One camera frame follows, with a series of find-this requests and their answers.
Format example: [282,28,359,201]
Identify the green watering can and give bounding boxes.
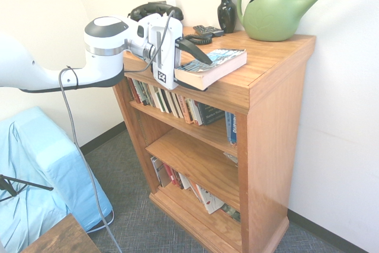
[236,0,358,42]

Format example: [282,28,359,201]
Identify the chair under light blue cover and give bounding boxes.
[0,106,114,253]

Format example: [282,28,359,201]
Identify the bright blue spine book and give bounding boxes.
[224,111,238,148]

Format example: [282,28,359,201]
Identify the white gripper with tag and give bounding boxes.
[147,15,214,92]

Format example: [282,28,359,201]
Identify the cream paperback book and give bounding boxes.
[166,91,186,119]
[147,84,161,109]

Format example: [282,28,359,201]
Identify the red leaning book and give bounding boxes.
[162,162,182,189]

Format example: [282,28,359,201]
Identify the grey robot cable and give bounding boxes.
[58,8,176,253]

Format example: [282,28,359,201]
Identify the dark green spine book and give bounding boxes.
[133,79,149,106]

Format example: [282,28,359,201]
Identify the black vintage telephone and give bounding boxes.
[129,2,213,46]

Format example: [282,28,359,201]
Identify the white leaning book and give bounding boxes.
[196,184,226,215]

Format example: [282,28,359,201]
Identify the black remote control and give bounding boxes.
[192,24,225,38]

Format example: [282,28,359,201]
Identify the red and white spine book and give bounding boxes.
[127,78,139,103]

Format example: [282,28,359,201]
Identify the loose photos and papers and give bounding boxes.
[223,152,239,167]

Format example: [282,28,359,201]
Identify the black and blue paperback book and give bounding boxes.
[174,48,248,91]

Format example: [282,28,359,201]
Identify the black tripod stand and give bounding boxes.
[0,174,54,198]

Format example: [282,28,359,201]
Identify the black vase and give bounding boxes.
[217,0,237,34]

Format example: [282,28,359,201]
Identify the dark blue hardcover book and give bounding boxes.
[197,102,226,127]

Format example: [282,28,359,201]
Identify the dark green flat book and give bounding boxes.
[220,203,242,225]

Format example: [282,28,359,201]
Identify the orange-red spine book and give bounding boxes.
[180,96,195,124]

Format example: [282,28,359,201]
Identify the wooden bookshelf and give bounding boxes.
[112,26,317,253]

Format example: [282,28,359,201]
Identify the white book with red text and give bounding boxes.
[189,98,204,127]

